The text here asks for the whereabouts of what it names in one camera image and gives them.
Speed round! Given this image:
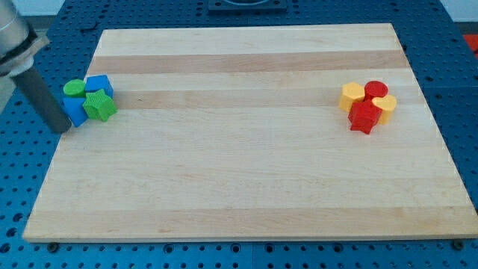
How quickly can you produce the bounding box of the green circle block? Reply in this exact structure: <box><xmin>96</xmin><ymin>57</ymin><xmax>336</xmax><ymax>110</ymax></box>
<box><xmin>63</xmin><ymin>79</ymin><xmax>86</xmax><ymax>98</ymax></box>

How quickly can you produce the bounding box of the blue cube block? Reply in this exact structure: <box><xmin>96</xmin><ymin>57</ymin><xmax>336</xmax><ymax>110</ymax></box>
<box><xmin>85</xmin><ymin>75</ymin><xmax>114</xmax><ymax>98</ymax></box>

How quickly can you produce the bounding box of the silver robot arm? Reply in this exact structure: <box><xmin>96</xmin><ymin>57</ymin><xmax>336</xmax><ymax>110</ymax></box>
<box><xmin>1</xmin><ymin>0</ymin><xmax>72</xmax><ymax>134</ymax></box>

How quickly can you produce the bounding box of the red star block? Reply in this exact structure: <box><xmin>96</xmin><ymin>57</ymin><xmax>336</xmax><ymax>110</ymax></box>
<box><xmin>348</xmin><ymin>99</ymin><xmax>382</xmax><ymax>135</ymax></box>

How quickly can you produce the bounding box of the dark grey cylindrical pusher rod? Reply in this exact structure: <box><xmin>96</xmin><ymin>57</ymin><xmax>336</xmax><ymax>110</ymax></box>
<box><xmin>12</xmin><ymin>67</ymin><xmax>72</xmax><ymax>134</ymax></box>

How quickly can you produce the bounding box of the light wooden board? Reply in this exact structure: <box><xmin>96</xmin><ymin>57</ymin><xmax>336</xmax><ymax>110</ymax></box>
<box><xmin>23</xmin><ymin>23</ymin><xmax>477</xmax><ymax>243</ymax></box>

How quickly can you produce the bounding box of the red circle block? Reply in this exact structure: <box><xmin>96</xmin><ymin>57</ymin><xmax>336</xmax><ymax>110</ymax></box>
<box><xmin>364</xmin><ymin>81</ymin><xmax>388</xmax><ymax>101</ymax></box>

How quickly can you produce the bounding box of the yellow heart block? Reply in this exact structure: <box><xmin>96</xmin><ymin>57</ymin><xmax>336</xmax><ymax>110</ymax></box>
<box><xmin>372</xmin><ymin>95</ymin><xmax>397</xmax><ymax>125</ymax></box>

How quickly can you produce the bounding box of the yellow hexagon block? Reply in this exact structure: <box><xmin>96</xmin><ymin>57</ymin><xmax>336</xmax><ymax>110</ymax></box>
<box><xmin>338</xmin><ymin>82</ymin><xmax>365</xmax><ymax>112</ymax></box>

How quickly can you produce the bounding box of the blue angular block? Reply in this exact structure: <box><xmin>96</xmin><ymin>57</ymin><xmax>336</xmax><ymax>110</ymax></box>
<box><xmin>63</xmin><ymin>97</ymin><xmax>88</xmax><ymax>127</ymax></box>

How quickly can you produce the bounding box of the green star block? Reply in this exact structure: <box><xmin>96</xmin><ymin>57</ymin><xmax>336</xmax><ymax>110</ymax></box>
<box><xmin>82</xmin><ymin>89</ymin><xmax>117</xmax><ymax>122</ymax></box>

